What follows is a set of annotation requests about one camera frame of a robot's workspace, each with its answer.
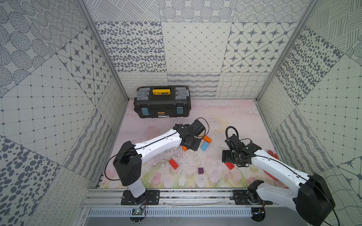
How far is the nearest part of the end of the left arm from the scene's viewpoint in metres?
0.58

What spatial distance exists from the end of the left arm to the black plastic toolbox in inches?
13.3

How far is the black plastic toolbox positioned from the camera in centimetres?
98
